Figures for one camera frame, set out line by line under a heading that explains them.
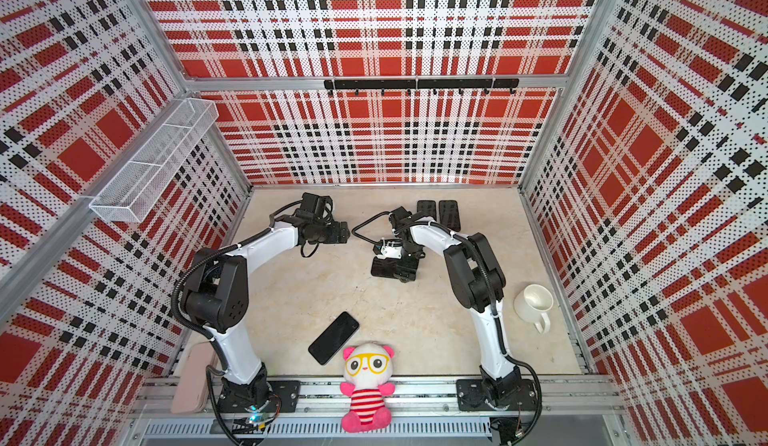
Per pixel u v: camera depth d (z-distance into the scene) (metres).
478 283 0.54
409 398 0.75
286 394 0.74
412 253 0.85
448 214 1.14
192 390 0.74
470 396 0.73
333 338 0.79
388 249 0.89
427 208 1.12
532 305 0.81
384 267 1.01
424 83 0.89
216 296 0.50
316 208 0.78
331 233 0.88
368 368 0.72
